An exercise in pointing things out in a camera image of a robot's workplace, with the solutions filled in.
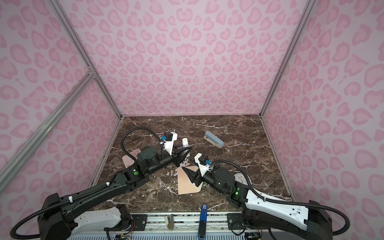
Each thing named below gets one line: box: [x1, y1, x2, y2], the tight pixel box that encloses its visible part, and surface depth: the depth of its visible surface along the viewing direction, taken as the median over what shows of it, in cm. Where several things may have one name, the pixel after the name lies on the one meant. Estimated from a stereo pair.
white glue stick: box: [182, 137, 189, 148], surface depth 66 cm
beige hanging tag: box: [164, 214, 174, 231], surface depth 73 cm
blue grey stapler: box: [203, 130, 225, 149], surface depth 103 cm
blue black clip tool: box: [198, 204, 208, 240], surface depth 72 cm
